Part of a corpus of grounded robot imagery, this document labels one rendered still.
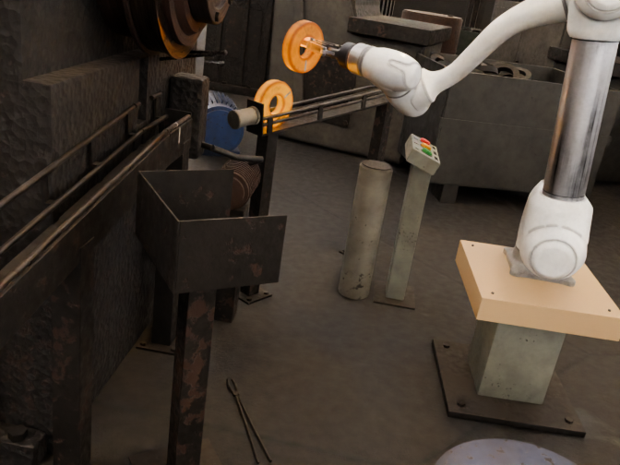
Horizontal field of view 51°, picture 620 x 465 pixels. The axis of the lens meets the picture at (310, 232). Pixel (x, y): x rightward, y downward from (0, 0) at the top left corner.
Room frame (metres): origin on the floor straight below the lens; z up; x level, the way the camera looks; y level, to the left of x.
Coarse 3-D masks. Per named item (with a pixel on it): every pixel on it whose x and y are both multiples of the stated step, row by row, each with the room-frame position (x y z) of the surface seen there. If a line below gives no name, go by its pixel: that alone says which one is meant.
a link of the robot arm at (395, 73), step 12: (372, 48) 1.88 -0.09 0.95; (384, 48) 1.86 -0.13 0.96; (372, 60) 1.84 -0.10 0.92; (384, 60) 1.82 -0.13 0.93; (396, 60) 1.81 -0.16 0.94; (408, 60) 1.80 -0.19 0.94; (372, 72) 1.83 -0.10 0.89; (384, 72) 1.81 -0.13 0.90; (396, 72) 1.79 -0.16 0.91; (408, 72) 1.78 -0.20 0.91; (420, 72) 1.82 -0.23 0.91; (384, 84) 1.82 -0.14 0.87; (396, 84) 1.79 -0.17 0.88; (408, 84) 1.79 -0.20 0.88; (396, 96) 1.88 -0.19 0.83
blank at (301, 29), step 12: (300, 24) 2.03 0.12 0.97; (312, 24) 2.05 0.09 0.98; (288, 36) 2.01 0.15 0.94; (300, 36) 2.02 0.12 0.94; (312, 36) 2.06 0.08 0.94; (288, 48) 2.00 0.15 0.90; (288, 60) 2.01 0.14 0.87; (300, 60) 2.04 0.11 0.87; (312, 60) 2.08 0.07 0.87; (300, 72) 2.05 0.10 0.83
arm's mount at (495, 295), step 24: (480, 264) 1.73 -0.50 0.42; (504, 264) 1.75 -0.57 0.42; (480, 288) 1.57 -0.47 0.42; (504, 288) 1.59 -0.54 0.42; (528, 288) 1.61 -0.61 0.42; (552, 288) 1.64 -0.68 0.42; (576, 288) 1.66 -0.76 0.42; (600, 288) 1.68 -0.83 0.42; (480, 312) 1.52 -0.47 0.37; (504, 312) 1.52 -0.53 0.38; (528, 312) 1.52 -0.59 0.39; (552, 312) 1.51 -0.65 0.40; (576, 312) 1.51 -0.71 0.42; (600, 312) 1.53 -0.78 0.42; (600, 336) 1.51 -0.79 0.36
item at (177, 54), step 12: (132, 0) 1.46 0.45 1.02; (144, 0) 1.45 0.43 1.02; (156, 0) 1.44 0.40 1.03; (132, 12) 1.47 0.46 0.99; (144, 12) 1.47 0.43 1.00; (156, 12) 1.45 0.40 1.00; (144, 24) 1.49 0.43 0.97; (156, 24) 1.47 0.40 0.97; (144, 36) 1.52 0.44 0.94; (156, 36) 1.51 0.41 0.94; (168, 36) 1.54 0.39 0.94; (156, 48) 1.57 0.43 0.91; (168, 48) 1.54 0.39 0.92; (180, 48) 1.63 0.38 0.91; (192, 48) 1.74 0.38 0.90
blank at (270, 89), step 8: (272, 80) 2.11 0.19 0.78; (264, 88) 2.08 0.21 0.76; (272, 88) 2.09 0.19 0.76; (280, 88) 2.12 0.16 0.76; (288, 88) 2.15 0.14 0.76; (256, 96) 2.07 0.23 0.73; (264, 96) 2.06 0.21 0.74; (272, 96) 2.09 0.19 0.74; (280, 96) 2.13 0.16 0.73; (288, 96) 2.15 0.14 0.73; (264, 104) 2.07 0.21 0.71; (280, 104) 2.15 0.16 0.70; (288, 104) 2.16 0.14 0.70; (264, 112) 2.07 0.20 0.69; (272, 112) 2.14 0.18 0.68; (280, 112) 2.13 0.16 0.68
